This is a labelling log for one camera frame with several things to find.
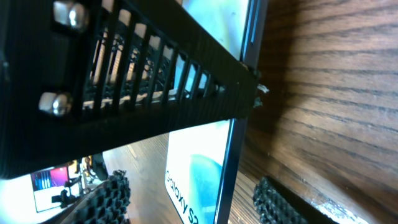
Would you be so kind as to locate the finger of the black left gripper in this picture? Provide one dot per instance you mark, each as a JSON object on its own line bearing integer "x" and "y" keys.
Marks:
{"x": 278, "y": 205}
{"x": 107, "y": 203}

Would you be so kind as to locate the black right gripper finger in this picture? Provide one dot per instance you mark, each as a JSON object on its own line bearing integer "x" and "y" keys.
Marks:
{"x": 79, "y": 78}

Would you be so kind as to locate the Samsung Galaxy S24 smartphone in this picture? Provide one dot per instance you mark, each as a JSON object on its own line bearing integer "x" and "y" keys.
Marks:
{"x": 202, "y": 161}

